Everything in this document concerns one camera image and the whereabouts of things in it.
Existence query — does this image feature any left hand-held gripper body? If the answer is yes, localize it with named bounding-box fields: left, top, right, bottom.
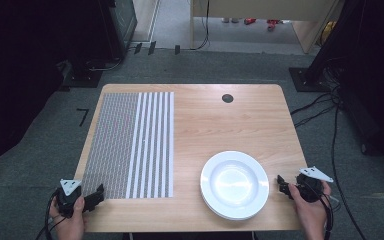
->
left=56, top=178, right=85, bottom=218

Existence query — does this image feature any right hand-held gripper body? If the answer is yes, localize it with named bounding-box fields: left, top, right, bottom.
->
left=294, top=166, right=334, bottom=204

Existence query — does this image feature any person's right hand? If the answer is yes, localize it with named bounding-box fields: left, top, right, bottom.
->
left=287, top=181, right=333, bottom=240

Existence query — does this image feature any person's left hand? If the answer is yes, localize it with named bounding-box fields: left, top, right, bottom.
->
left=48, top=195, right=88, bottom=240

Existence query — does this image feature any white plate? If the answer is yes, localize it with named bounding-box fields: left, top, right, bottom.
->
left=199, top=150, right=270, bottom=222

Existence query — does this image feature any grey white striped placemat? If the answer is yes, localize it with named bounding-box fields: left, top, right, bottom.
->
left=81, top=91, right=175, bottom=200

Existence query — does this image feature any black stand base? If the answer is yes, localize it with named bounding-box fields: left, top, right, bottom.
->
left=288, top=67, right=332, bottom=93
left=59, top=59, right=105, bottom=92

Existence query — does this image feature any yellow object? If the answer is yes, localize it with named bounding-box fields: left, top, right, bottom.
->
left=320, top=20, right=337, bottom=46

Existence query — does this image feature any dark glass-front cabinet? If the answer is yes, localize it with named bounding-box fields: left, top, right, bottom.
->
left=99, top=0, right=138, bottom=62

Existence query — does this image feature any light wooden cabinet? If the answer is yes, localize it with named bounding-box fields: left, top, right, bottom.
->
left=189, top=0, right=345, bottom=55

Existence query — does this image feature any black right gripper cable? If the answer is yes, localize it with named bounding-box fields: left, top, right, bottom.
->
left=319, top=193, right=342, bottom=240

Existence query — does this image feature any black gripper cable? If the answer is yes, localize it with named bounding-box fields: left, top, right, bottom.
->
left=34, top=189, right=64, bottom=240
left=319, top=193, right=342, bottom=240

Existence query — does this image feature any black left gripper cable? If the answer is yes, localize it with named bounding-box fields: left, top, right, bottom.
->
left=34, top=189, right=64, bottom=240

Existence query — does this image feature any black floor cable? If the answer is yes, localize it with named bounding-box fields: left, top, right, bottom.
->
left=329, top=99, right=368, bottom=240
left=289, top=90, right=336, bottom=129

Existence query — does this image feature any black hanging cable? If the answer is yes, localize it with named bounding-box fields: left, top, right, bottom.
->
left=190, top=0, right=212, bottom=52

